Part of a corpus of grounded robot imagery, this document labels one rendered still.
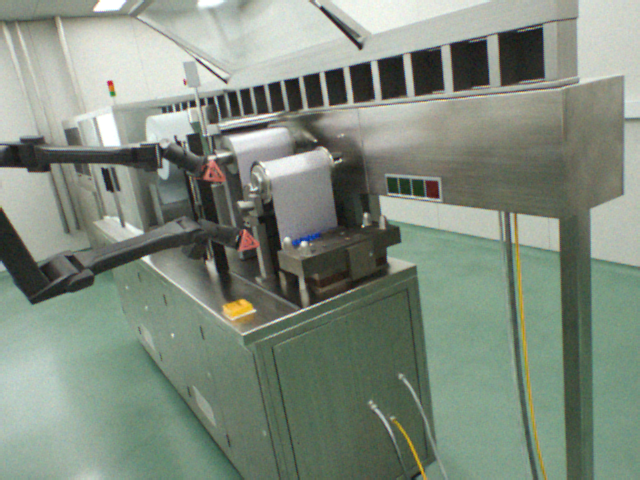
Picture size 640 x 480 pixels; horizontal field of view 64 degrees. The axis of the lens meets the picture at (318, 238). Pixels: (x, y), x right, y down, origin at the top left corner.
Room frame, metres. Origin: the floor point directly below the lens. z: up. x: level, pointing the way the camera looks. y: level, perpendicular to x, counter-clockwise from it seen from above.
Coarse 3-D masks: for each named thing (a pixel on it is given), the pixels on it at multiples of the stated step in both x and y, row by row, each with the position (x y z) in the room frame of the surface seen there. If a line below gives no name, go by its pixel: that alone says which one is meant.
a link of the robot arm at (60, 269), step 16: (0, 208) 1.03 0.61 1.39; (0, 224) 1.04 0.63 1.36; (0, 240) 1.05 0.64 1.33; (16, 240) 1.08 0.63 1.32; (0, 256) 1.07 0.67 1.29; (16, 256) 1.09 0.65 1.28; (32, 256) 1.14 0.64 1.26; (16, 272) 1.11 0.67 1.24; (32, 272) 1.14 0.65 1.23; (48, 272) 1.22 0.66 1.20; (64, 272) 1.20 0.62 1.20; (32, 288) 1.14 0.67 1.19; (48, 288) 1.17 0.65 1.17; (64, 288) 1.20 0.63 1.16; (32, 304) 1.15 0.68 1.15
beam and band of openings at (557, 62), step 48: (528, 0) 1.20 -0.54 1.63; (576, 0) 1.18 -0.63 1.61; (336, 48) 1.85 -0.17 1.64; (384, 48) 1.64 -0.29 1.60; (432, 48) 1.49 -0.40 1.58; (480, 48) 1.42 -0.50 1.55; (528, 48) 1.29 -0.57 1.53; (576, 48) 1.19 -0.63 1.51; (240, 96) 2.60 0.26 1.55; (288, 96) 2.21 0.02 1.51; (336, 96) 1.96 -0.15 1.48; (384, 96) 1.69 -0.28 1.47; (432, 96) 1.48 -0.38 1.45
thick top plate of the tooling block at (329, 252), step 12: (348, 228) 1.78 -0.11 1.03; (360, 228) 1.76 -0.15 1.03; (372, 228) 1.73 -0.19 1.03; (396, 228) 1.70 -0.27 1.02; (312, 240) 1.71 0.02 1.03; (324, 240) 1.68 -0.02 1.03; (336, 240) 1.66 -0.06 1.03; (348, 240) 1.64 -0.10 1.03; (360, 240) 1.62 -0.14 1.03; (384, 240) 1.67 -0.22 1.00; (396, 240) 1.70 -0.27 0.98; (288, 252) 1.61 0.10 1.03; (300, 252) 1.59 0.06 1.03; (312, 252) 1.57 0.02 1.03; (324, 252) 1.55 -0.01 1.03; (336, 252) 1.57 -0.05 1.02; (288, 264) 1.59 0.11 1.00; (300, 264) 1.52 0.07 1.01; (312, 264) 1.53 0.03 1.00; (324, 264) 1.55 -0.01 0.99; (336, 264) 1.57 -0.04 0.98; (300, 276) 1.53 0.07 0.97
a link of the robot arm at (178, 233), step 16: (176, 224) 1.49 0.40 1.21; (192, 224) 1.50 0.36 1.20; (128, 240) 1.37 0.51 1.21; (144, 240) 1.38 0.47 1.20; (160, 240) 1.41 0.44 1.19; (176, 240) 1.45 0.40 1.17; (64, 256) 1.27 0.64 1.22; (80, 256) 1.26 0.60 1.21; (96, 256) 1.28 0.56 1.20; (112, 256) 1.30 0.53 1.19; (128, 256) 1.34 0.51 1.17; (144, 256) 1.39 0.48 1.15; (80, 272) 1.26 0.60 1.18; (96, 272) 1.28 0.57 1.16; (80, 288) 1.22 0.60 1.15
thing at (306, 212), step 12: (300, 192) 1.75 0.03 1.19; (312, 192) 1.78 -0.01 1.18; (324, 192) 1.80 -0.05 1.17; (276, 204) 1.70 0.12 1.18; (288, 204) 1.73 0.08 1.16; (300, 204) 1.75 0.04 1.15; (312, 204) 1.77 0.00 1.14; (324, 204) 1.80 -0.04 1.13; (276, 216) 1.70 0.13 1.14; (288, 216) 1.72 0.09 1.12; (300, 216) 1.75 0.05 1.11; (312, 216) 1.77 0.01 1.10; (324, 216) 1.79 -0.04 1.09; (288, 228) 1.72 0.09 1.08; (300, 228) 1.74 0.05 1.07; (312, 228) 1.76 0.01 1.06; (324, 228) 1.79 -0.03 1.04
